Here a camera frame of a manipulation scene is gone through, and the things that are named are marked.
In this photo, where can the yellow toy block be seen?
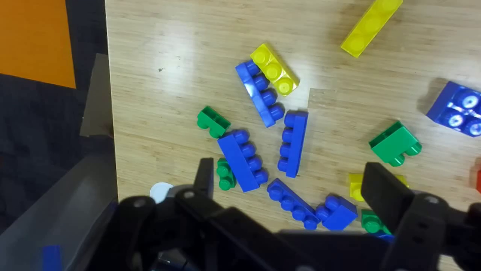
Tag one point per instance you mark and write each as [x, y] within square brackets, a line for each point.
[274, 67]
[372, 24]
[355, 186]

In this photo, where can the wide blue toy block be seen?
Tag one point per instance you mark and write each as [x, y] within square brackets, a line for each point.
[242, 159]

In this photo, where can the long blue toy block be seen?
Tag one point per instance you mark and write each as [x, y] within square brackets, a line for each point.
[292, 143]
[260, 91]
[292, 203]

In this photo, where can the blue square toy block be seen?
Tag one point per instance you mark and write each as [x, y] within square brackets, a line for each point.
[456, 109]

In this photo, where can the blue tape strip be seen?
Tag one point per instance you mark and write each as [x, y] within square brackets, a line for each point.
[52, 255]

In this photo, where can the green square toy block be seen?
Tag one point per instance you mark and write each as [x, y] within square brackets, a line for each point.
[396, 143]

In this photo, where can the small blue toy block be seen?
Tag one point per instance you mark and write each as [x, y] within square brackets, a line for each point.
[337, 210]

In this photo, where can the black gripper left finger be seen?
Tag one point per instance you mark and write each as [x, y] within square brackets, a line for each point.
[203, 174]

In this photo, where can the small green toy block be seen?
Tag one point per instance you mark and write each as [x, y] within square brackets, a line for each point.
[226, 174]
[212, 121]
[372, 219]

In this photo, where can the grey metal plate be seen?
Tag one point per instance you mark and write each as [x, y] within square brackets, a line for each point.
[95, 94]

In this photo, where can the orange floor panel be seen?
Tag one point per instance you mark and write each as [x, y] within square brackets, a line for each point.
[35, 39]

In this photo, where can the grey metal beam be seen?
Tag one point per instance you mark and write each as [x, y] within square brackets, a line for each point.
[55, 210]

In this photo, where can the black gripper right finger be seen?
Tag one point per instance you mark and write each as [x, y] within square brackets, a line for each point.
[385, 192]

